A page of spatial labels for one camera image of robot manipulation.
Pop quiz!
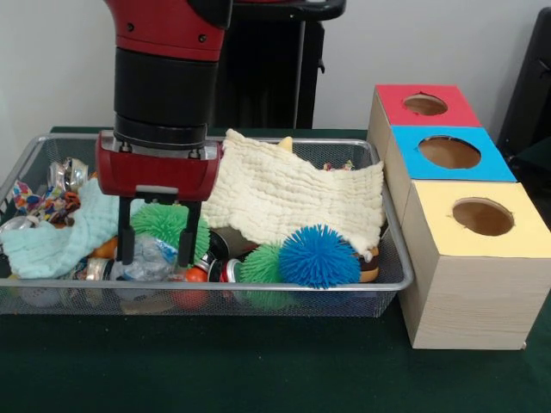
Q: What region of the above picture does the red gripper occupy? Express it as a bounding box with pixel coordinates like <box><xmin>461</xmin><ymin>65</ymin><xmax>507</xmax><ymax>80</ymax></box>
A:
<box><xmin>95</xmin><ymin>131</ymin><xmax>225</xmax><ymax>268</ymax></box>

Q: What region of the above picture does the crushed clear plastic bottle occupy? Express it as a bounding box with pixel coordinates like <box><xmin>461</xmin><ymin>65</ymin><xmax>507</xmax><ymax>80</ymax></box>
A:
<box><xmin>109</xmin><ymin>236</ymin><xmax>182</xmax><ymax>281</ymax></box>

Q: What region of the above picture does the mint waffle cloth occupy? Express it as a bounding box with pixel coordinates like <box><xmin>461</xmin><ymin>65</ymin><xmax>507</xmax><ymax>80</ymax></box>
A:
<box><xmin>0</xmin><ymin>176</ymin><xmax>130</xmax><ymax>280</ymax></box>

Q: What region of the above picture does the cream waffle cloth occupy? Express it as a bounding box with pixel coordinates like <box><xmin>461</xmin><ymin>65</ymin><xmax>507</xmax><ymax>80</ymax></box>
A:
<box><xmin>200</xmin><ymin>127</ymin><xmax>386</xmax><ymax>255</ymax></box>

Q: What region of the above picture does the blue spiky ball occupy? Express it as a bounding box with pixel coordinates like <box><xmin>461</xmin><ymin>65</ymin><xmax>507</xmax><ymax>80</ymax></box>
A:
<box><xmin>277</xmin><ymin>223</ymin><xmax>362</xmax><ymax>290</ymax></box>

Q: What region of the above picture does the large green spiky ball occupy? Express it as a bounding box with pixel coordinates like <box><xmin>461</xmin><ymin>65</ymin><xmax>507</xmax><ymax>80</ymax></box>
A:
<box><xmin>130</xmin><ymin>204</ymin><xmax>212</xmax><ymax>264</ymax></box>

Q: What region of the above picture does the dark green table cloth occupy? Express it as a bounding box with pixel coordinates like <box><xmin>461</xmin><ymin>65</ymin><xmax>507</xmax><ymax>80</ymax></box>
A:
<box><xmin>0</xmin><ymin>125</ymin><xmax>551</xmax><ymax>413</ymax></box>

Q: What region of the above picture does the wooden box with three holes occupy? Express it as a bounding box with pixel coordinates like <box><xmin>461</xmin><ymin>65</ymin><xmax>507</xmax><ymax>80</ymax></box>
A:
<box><xmin>367</xmin><ymin>83</ymin><xmax>551</xmax><ymax>350</ymax></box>

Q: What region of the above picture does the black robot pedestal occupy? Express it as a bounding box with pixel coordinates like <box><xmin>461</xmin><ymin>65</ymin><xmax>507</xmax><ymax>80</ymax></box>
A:
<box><xmin>214</xmin><ymin>0</ymin><xmax>348</xmax><ymax>129</ymax></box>

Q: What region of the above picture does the black chair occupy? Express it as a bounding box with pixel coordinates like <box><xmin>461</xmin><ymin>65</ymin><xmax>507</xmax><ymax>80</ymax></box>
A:
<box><xmin>497</xmin><ymin>6</ymin><xmax>551</xmax><ymax>173</ymax></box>

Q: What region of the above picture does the small green spiky ball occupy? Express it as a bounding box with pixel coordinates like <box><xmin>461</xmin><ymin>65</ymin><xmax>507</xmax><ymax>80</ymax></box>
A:
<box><xmin>238</xmin><ymin>241</ymin><xmax>285</xmax><ymax>285</ymax></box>

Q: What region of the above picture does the clear mesh bin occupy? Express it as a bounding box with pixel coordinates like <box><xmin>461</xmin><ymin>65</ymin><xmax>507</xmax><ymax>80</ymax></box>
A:
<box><xmin>0</xmin><ymin>133</ymin><xmax>415</xmax><ymax>318</ymax></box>

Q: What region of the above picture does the crushed silver can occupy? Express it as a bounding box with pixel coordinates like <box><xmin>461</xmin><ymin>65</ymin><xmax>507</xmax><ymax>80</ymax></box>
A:
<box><xmin>47</xmin><ymin>157</ymin><xmax>90</xmax><ymax>193</ymax></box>

